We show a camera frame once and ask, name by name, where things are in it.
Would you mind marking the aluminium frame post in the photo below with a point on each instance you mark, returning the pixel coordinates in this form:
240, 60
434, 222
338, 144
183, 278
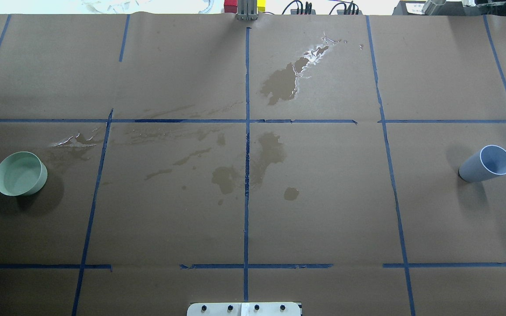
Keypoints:
249, 14

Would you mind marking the coloured cube block stack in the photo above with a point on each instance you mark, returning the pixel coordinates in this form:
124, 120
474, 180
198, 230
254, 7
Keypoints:
234, 6

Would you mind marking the black electronics board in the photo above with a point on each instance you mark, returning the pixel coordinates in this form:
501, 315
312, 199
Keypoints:
299, 7
343, 7

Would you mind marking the white mounting post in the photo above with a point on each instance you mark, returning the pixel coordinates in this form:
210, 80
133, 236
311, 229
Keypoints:
245, 309

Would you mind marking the crumpled white tissue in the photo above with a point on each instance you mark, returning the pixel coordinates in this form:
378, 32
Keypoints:
112, 6

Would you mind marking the small metal cylinder weight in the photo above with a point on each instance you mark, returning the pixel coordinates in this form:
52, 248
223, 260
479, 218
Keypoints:
433, 7

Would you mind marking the light green bowl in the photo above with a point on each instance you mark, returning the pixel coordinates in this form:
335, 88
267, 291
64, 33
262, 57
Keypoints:
22, 174

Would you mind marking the blue plastic cup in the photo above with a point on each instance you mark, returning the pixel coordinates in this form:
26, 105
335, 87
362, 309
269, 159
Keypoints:
486, 164

